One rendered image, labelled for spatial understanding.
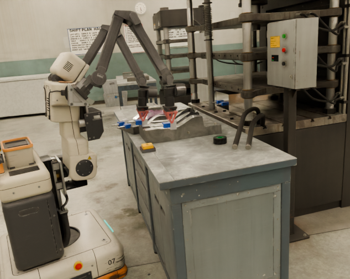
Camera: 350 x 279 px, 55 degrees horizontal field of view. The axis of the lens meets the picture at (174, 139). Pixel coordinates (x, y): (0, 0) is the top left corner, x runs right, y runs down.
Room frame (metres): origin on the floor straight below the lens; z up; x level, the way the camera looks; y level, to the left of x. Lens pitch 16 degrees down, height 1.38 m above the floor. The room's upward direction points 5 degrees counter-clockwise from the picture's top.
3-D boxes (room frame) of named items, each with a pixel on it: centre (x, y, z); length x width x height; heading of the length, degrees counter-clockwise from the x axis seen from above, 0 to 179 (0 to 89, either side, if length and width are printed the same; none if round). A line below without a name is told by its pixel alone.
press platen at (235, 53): (2.98, -0.75, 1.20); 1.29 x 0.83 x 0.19; 15
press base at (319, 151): (2.99, -0.73, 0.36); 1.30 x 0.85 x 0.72; 15
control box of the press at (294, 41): (2.17, -0.77, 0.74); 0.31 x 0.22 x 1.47; 15
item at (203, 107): (2.99, -0.74, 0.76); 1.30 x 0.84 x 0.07; 15
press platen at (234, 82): (2.98, -0.75, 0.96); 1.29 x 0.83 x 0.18; 15
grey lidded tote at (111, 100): (8.65, 1.42, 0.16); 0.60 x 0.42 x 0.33; 95
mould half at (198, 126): (2.20, -0.04, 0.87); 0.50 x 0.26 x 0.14; 105
